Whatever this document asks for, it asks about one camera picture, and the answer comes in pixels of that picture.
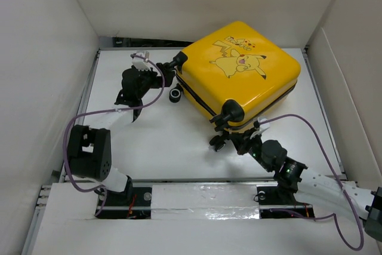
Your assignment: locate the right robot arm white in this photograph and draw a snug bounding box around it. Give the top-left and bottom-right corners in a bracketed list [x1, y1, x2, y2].
[233, 135, 381, 241]

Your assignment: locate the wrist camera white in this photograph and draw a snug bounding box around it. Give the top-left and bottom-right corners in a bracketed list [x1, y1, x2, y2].
[131, 50, 150, 71]
[250, 116, 270, 139]

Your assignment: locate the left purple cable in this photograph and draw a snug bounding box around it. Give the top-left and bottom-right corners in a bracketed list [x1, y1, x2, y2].
[61, 53, 167, 217]

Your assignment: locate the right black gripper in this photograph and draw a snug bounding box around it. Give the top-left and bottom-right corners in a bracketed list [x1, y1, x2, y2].
[227, 127, 273, 173]

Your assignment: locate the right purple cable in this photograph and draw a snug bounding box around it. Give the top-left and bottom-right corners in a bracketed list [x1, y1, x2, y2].
[262, 113, 365, 251]

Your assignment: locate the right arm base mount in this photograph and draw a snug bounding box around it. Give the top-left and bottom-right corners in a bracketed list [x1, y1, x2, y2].
[253, 186, 315, 219]

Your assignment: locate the yellow Pikachu suitcase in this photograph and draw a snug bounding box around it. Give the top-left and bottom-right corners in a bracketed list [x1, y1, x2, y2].
[169, 21, 301, 151]

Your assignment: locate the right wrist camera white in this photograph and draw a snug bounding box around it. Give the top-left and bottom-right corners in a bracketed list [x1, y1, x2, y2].
[250, 116, 270, 139]

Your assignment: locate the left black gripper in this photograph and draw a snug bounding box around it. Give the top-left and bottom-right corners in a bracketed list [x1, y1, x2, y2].
[135, 63, 174, 100]

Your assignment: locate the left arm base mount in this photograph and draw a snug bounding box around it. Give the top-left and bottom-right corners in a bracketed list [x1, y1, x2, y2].
[95, 186, 152, 220]

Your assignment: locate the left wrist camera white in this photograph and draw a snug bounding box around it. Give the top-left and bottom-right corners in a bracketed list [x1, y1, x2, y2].
[131, 50, 150, 71]

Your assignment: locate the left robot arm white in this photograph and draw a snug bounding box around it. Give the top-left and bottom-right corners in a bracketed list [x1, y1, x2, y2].
[63, 64, 168, 205]

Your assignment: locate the purple cable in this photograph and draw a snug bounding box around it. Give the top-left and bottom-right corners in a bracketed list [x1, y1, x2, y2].
[61, 53, 167, 217]
[262, 113, 365, 251]

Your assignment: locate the aluminium front rail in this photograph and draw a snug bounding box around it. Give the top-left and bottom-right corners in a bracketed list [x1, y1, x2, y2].
[35, 177, 347, 211]

